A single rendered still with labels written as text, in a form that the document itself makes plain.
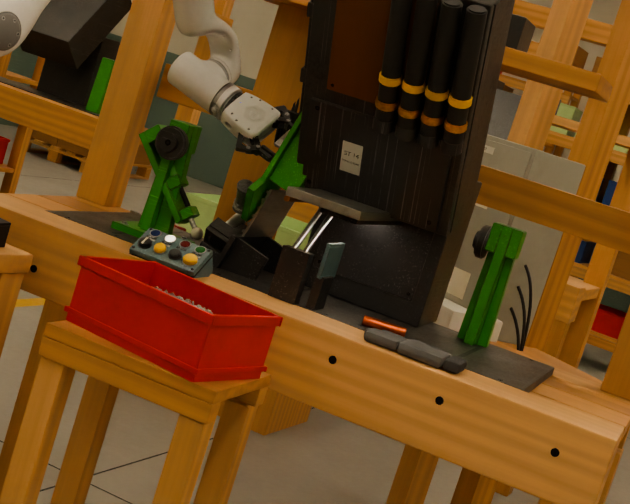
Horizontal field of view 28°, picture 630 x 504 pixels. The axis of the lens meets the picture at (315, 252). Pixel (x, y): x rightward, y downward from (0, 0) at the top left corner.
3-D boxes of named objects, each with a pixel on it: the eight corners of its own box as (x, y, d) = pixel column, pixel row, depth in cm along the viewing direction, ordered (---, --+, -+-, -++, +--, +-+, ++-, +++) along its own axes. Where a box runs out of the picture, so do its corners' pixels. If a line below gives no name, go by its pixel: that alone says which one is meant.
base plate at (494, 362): (519, 400, 240) (523, 389, 240) (42, 218, 273) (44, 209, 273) (551, 375, 280) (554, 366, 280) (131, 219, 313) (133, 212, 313)
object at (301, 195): (357, 226, 241) (361, 211, 241) (282, 200, 246) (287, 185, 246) (408, 226, 278) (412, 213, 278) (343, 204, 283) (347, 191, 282)
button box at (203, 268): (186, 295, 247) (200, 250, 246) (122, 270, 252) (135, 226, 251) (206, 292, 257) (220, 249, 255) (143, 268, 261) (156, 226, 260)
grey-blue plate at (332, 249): (312, 310, 254) (333, 245, 252) (303, 307, 254) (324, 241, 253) (327, 307, 263) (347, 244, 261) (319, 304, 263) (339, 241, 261)
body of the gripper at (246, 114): (215, 105, 274) (255, 134, 271) (245, 81, 279) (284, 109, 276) (212, 126, 280) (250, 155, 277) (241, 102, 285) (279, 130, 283)
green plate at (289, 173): (279, 216, 265) (332, 131, 261) (249, 194, 267) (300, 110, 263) (298, 216, 276) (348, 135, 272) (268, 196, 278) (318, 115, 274)
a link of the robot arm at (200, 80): (230, 103, 286) (205, 119, 280) (187, 71, 289) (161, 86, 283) (239, 75, 280) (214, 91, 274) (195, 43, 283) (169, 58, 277)
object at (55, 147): (88, 175, 1126) (102, 127, 1120) (13, 148, 1151) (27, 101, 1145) (149, 180, 1239) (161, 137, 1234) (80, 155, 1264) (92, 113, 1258)
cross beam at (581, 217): (645, 259, 286) (658, 222, 285) (155, 96, 325) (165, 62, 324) (647, 259, 290) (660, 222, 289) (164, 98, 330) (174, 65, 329)
